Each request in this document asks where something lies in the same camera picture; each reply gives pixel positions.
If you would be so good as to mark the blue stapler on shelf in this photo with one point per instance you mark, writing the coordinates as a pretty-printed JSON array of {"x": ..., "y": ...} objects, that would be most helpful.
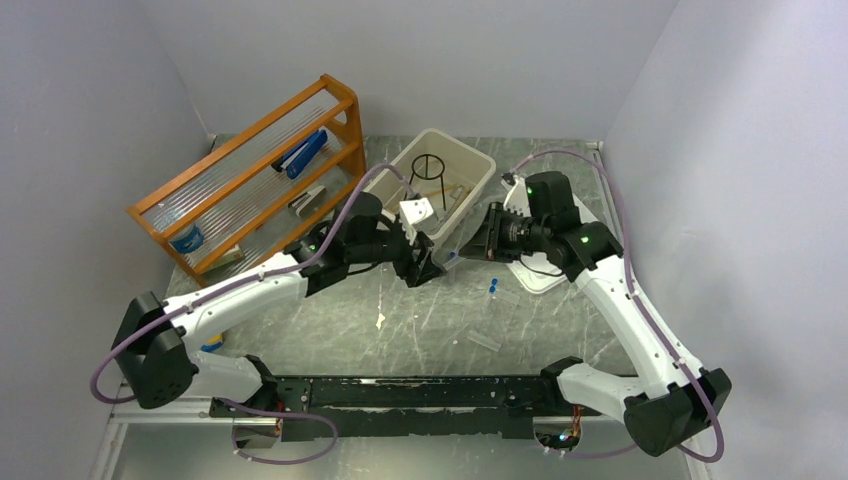
[{"x": 293, "y": 162}]

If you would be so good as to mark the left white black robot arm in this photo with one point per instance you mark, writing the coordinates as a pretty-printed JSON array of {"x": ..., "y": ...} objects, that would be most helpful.
[{"x": 158, "y": 345}]

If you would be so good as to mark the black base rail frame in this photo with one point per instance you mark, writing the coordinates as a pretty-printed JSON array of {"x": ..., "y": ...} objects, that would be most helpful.
[{"x": 511, "y": 406}]

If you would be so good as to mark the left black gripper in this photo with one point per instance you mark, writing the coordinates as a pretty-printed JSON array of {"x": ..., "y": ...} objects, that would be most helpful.
[{"x": 421, "y": 270}]

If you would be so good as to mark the white bin lid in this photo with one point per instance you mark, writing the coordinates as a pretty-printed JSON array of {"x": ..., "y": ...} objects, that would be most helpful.
[{"x": 536, "y": 278}]

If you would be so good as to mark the blue white roll on shelf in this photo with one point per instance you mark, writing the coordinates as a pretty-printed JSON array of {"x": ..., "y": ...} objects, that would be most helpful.
[{"x": 188, "y": 239}]

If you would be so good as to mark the black wire tripod stand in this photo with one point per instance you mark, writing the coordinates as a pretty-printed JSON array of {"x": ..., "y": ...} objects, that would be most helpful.
[{"x": 427, "y": 169}]

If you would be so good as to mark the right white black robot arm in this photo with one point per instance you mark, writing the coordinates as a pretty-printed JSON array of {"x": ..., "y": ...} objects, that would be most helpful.
[{"x": 672, "y": 397}]

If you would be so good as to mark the metal crucible tongs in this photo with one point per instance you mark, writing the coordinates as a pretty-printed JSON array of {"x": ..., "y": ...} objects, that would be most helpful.
[{"x": 454, "y": 195}]

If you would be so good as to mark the beige plastic bin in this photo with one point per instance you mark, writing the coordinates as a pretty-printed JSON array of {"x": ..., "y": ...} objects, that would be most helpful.
[{"x": 464, "y": 165}]

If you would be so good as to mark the orange wooden shelf rack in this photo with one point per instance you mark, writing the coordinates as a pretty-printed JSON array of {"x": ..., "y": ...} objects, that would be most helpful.
[{"x": 235, "y": 197}]

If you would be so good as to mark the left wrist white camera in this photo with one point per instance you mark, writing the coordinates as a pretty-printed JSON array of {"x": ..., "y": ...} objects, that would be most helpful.
[{"x": 416, "y": 216}]

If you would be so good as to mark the small white box on shelf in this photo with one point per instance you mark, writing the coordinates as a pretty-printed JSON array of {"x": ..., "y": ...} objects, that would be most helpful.
[{"x": 234, "y": 254}]

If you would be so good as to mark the tan rubber tubing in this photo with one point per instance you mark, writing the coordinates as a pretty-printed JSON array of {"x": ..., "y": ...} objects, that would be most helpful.
[{"x": 439, "y": 192}]

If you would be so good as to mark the clear test tube rack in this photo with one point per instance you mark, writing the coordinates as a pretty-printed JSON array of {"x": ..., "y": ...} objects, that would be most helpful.
[{"x": 489, "y": 328}]

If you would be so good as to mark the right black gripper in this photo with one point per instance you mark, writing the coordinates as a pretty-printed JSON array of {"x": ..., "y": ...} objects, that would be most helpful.
[{"x": 495, "y": 249}]

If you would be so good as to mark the yellow blue block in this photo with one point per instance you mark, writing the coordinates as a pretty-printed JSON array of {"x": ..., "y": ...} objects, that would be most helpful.
[{"x": 213, "y": 344}]

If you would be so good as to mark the grey white device on shelf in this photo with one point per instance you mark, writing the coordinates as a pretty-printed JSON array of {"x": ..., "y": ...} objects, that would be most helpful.
[{"x": 308, "y": 202}]

